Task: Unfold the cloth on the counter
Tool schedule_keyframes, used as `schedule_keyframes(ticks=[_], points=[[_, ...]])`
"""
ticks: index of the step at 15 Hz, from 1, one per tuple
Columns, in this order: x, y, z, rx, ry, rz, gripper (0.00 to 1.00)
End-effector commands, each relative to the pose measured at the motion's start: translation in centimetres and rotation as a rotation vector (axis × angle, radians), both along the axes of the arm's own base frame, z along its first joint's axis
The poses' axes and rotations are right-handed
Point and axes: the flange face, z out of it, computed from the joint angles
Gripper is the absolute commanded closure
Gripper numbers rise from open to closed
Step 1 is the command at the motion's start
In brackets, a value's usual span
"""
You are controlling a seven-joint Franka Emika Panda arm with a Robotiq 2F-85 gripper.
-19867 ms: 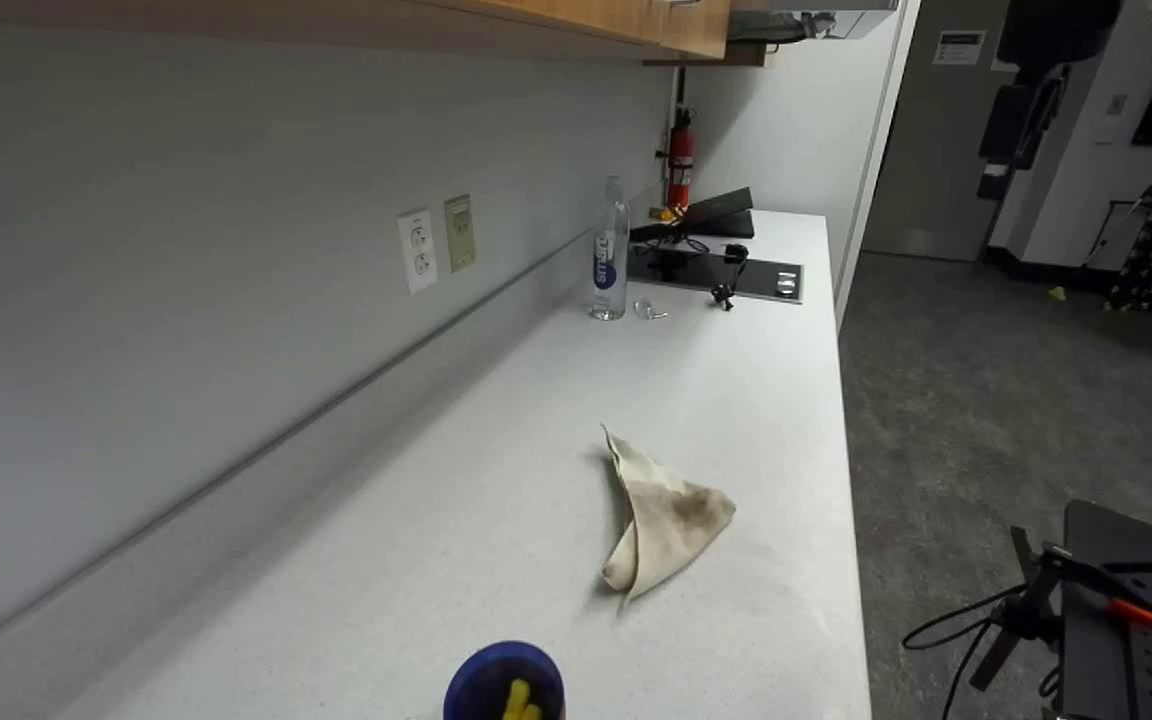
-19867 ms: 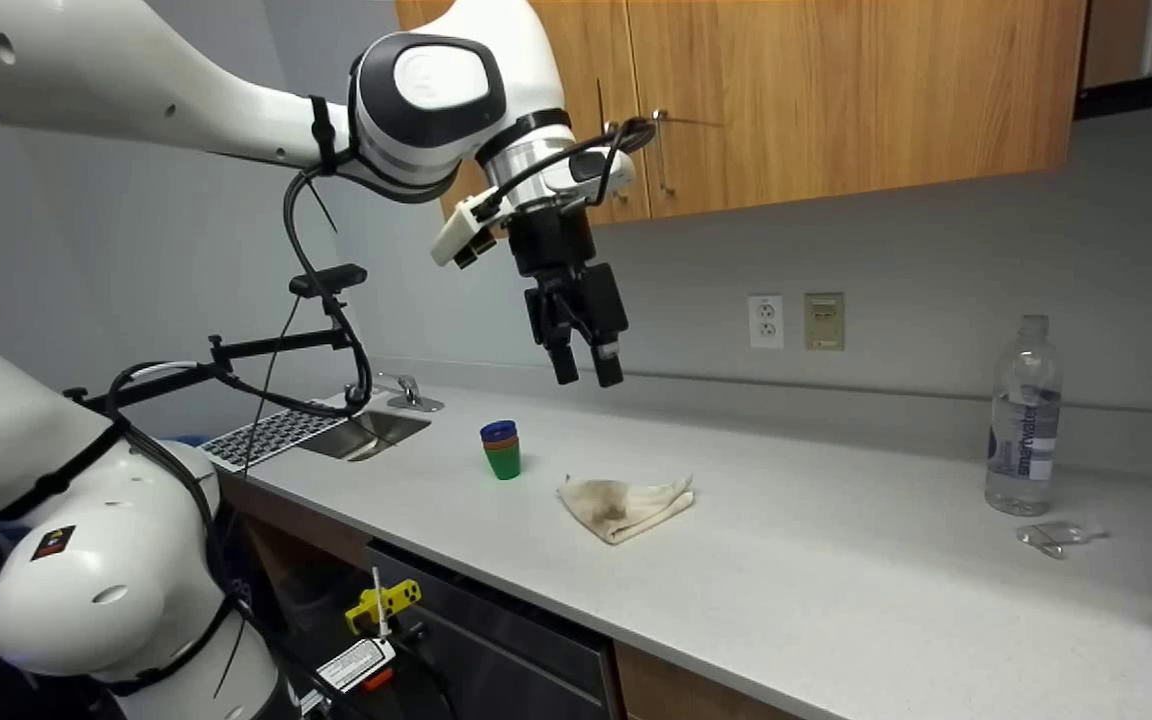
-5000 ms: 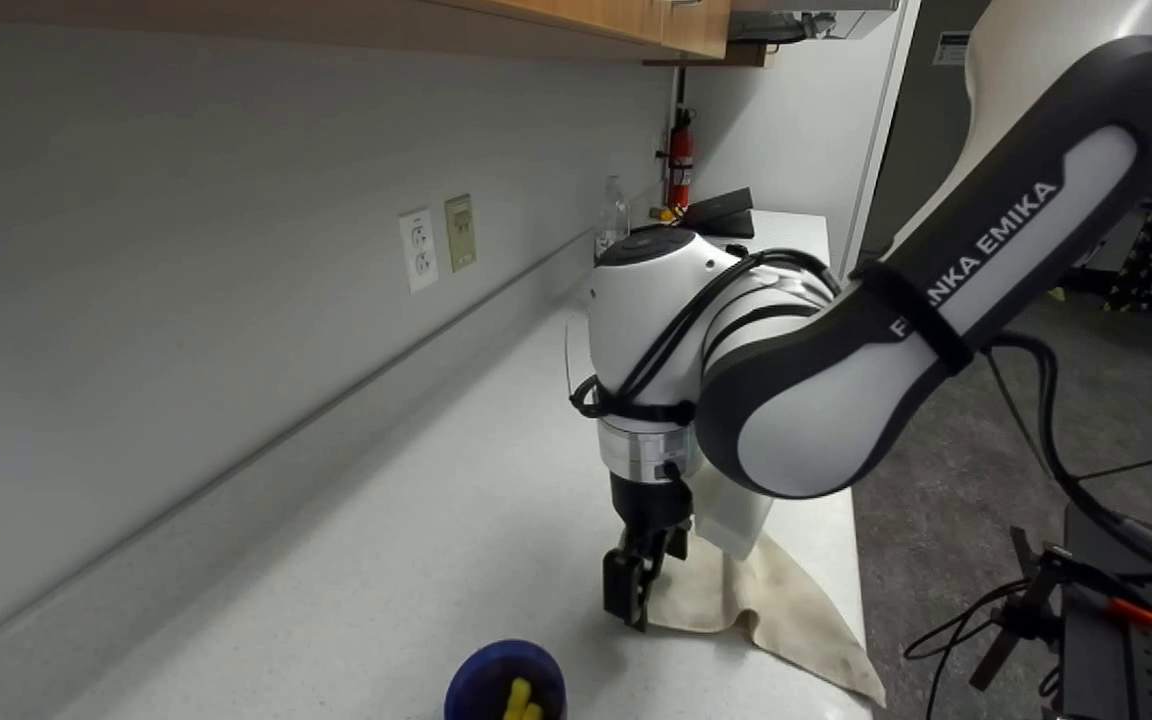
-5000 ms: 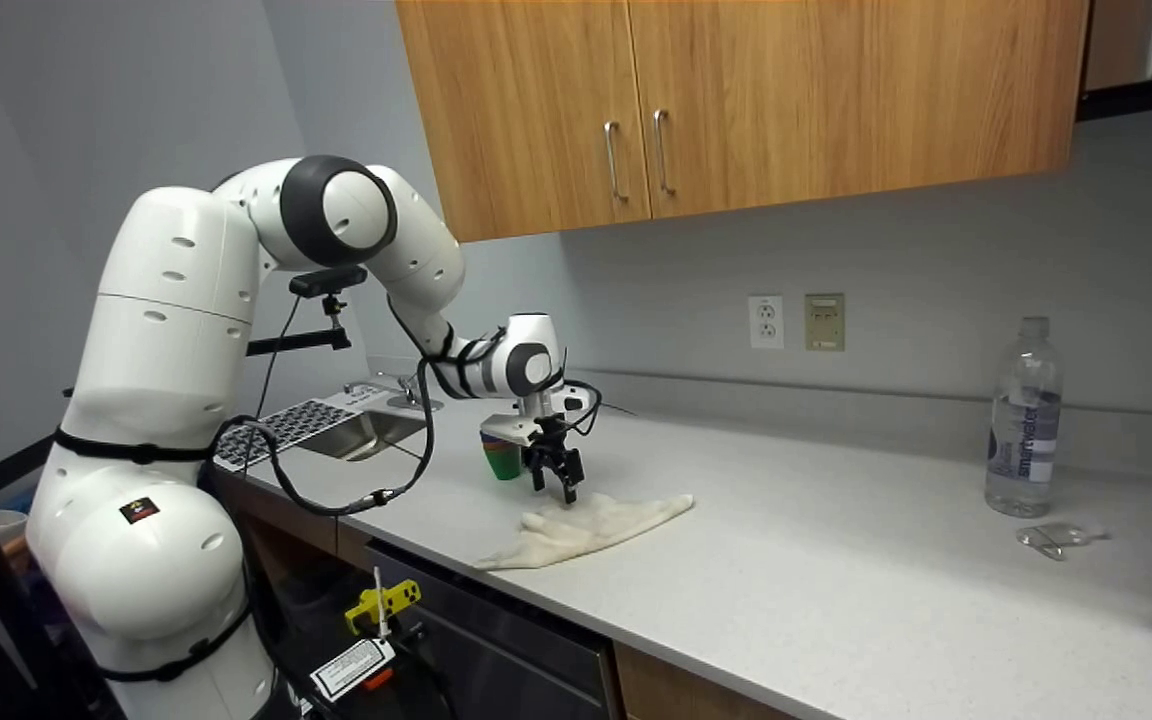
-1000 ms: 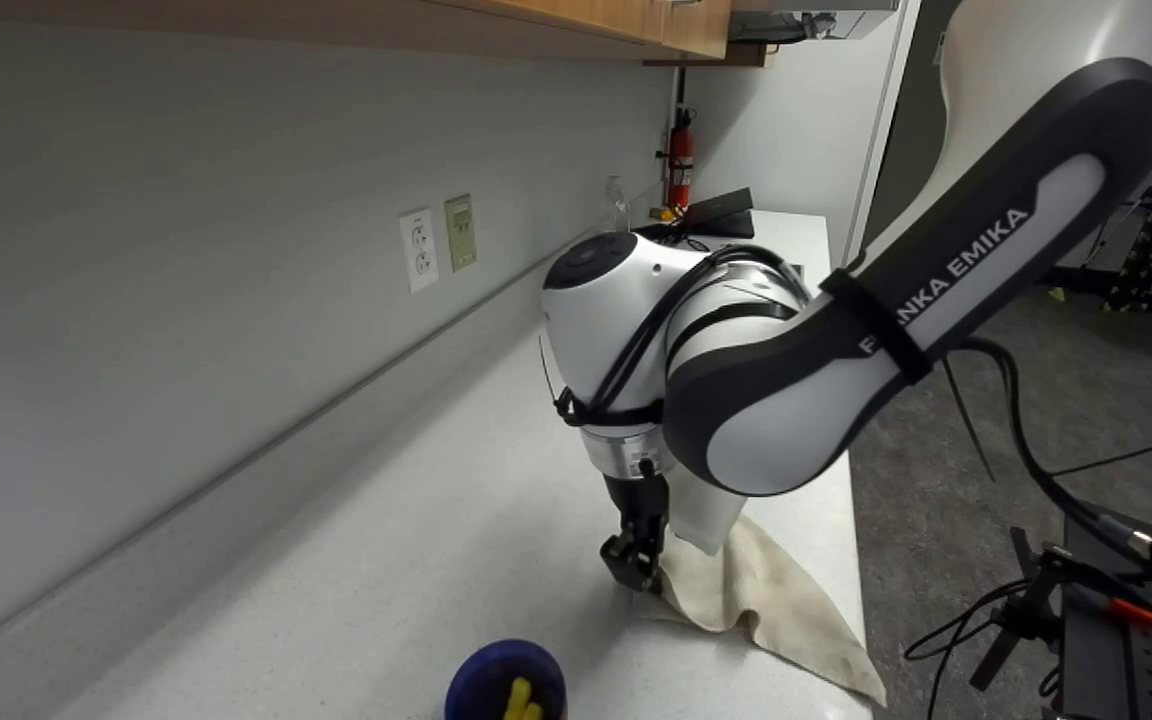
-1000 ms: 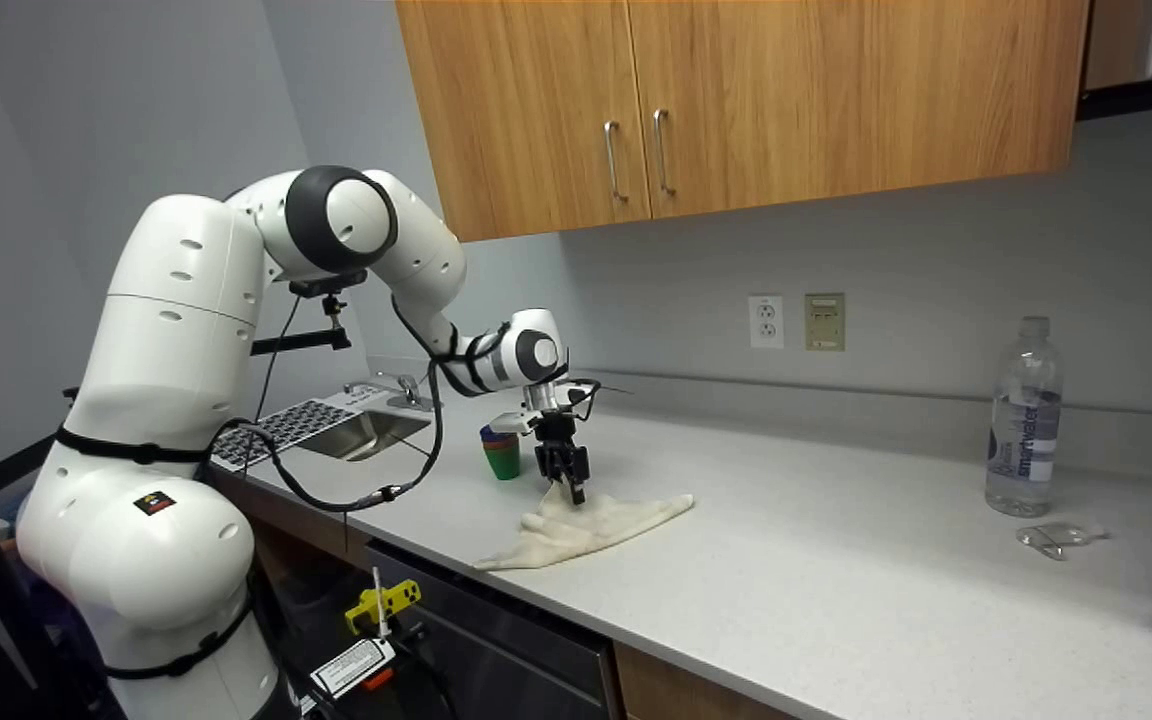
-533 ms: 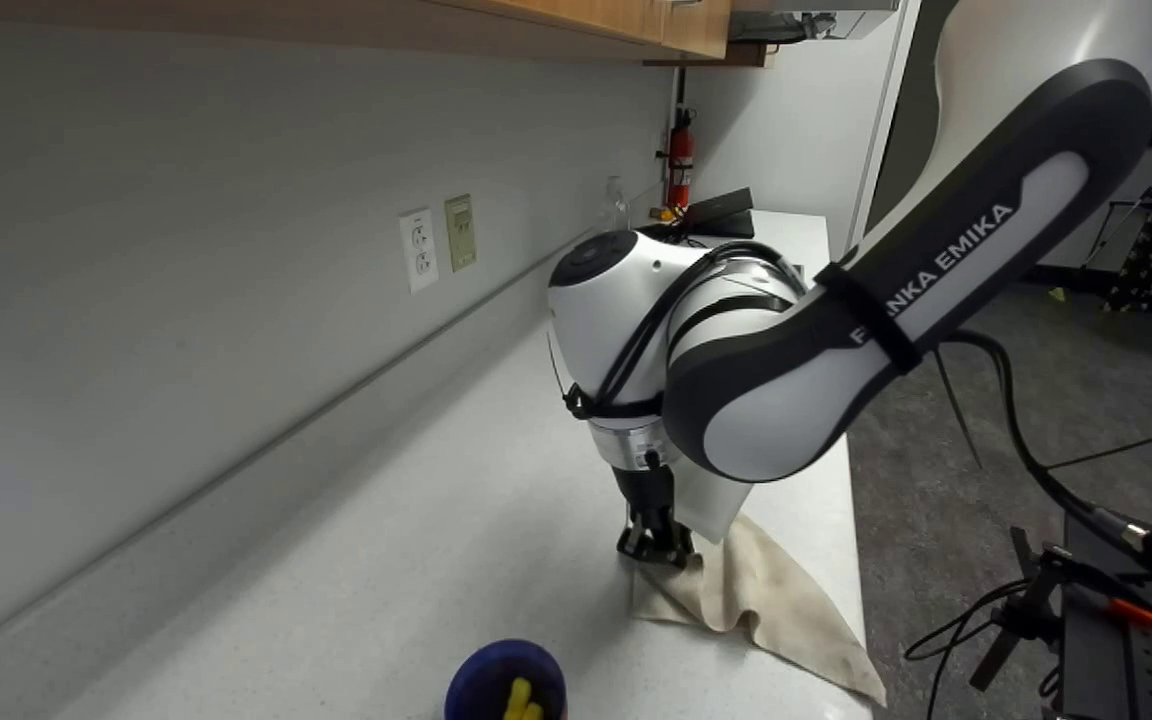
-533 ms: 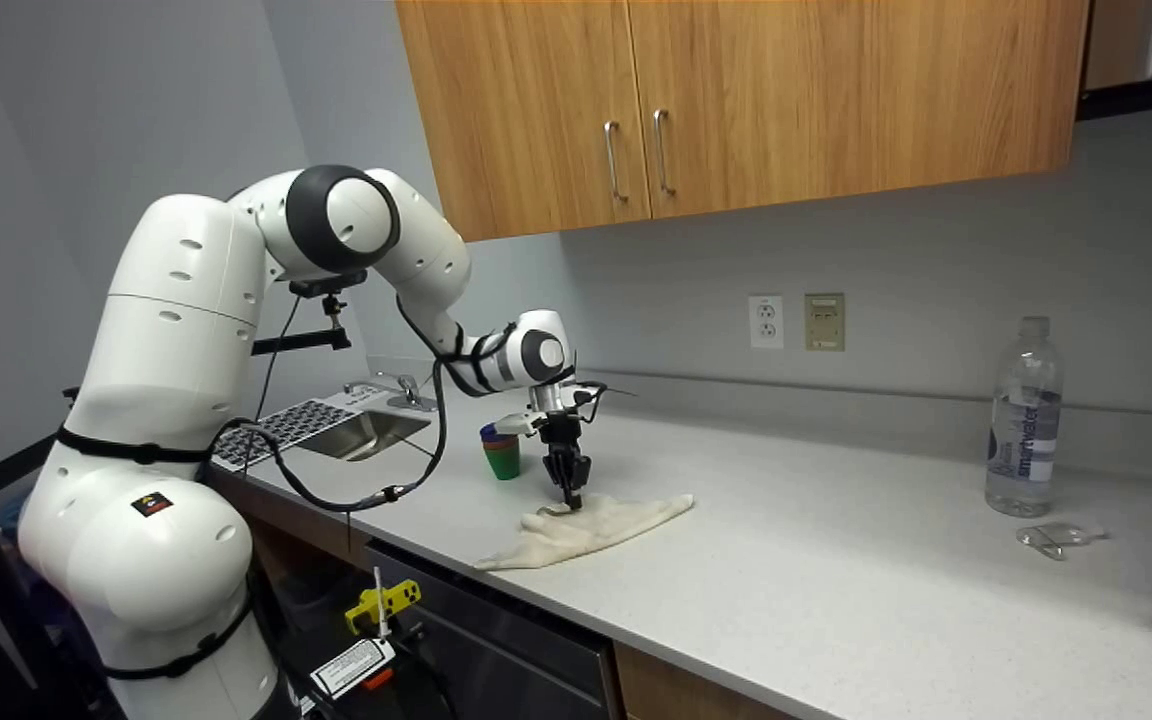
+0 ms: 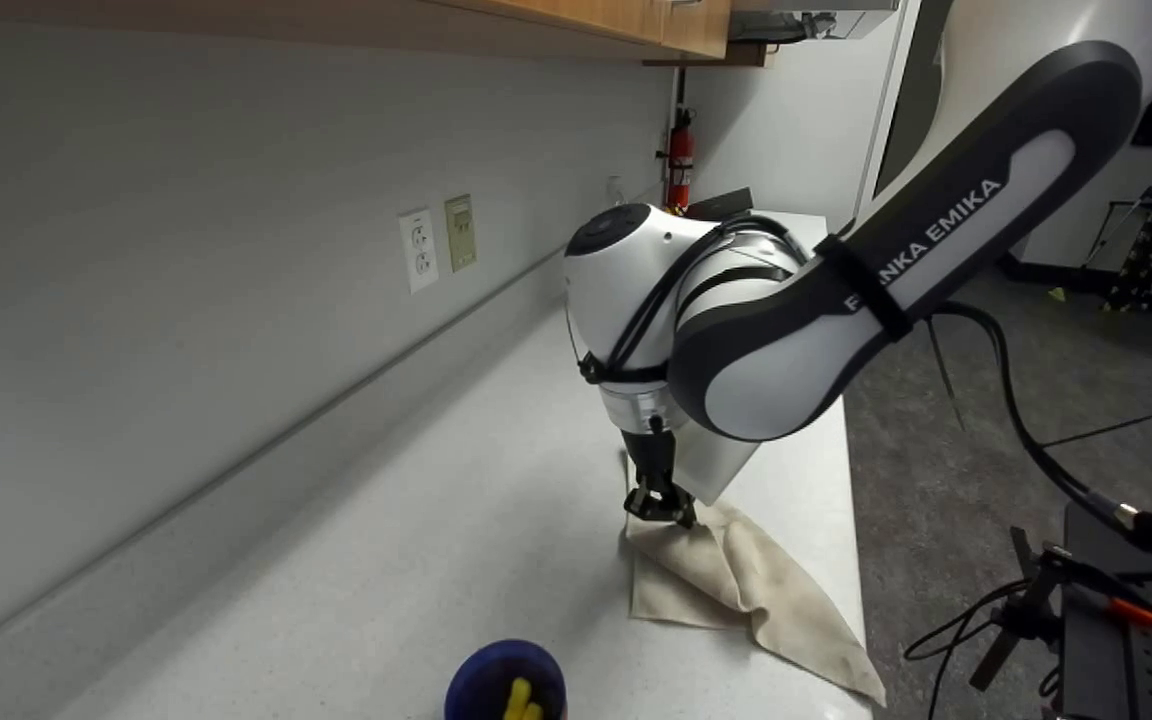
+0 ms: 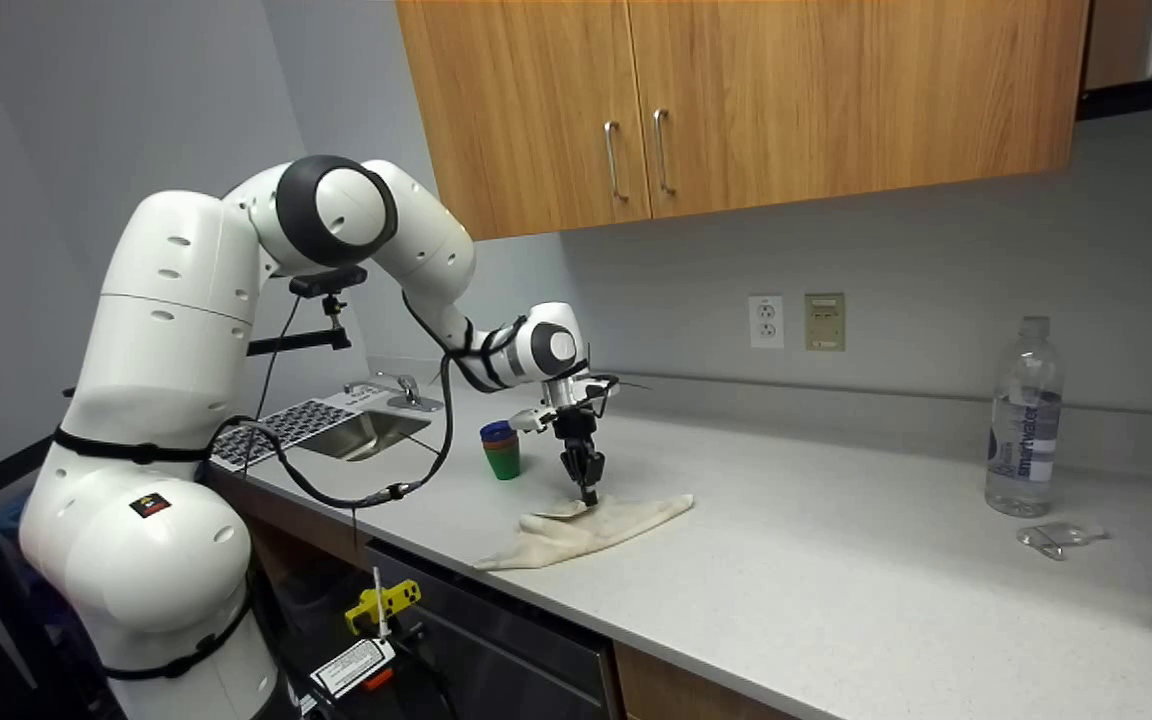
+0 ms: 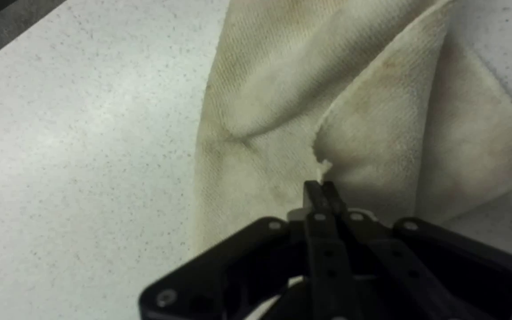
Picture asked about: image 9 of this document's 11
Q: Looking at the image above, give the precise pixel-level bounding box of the stained beige cloth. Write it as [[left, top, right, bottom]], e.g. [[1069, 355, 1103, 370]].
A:
[[621, 494, 894, 712]]

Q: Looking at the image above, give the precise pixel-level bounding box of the black wedge-shaped device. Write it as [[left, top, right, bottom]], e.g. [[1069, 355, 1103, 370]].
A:
[[692, 183, 760, 222]]

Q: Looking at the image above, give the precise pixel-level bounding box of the white wall outlet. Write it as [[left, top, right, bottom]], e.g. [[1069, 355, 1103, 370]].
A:
[[398, 203, 446, 297]]

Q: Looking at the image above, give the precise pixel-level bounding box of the thin black cable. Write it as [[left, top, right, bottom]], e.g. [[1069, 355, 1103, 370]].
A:
[[901, 581, 1049, 720]]

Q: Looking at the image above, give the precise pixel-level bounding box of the red-topped bottle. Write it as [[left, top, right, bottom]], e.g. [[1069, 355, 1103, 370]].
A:
[[657, 104, 702, 216]]

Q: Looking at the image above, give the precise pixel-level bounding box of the beige wall plate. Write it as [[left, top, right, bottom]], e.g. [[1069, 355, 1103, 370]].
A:
[[440, 193, 482, 275]]

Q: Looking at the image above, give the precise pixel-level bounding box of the blue bowl with yellow item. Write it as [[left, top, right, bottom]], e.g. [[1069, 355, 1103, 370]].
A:
[[440, 637, 569, 720]]

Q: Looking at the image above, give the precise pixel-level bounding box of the black clamp with orange handle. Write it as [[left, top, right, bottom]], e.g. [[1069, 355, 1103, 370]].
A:
[[1009, 523, 1152, 637]]

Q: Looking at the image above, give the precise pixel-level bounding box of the yellow item inside cup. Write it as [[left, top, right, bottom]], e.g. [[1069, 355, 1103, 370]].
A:
[[500, 676, 546, 720]]

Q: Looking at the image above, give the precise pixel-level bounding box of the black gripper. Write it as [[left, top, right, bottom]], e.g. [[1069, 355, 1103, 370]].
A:
[[624, 415, 702, 532]]

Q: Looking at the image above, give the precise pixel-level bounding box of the wooden wall cabinet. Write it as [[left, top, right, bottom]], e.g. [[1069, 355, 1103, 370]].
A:
[[0, 0, 731, 65]]

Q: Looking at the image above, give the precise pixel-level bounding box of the black perforated table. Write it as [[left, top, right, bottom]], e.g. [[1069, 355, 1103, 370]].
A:
[[1055, 494, 1152, 720]]

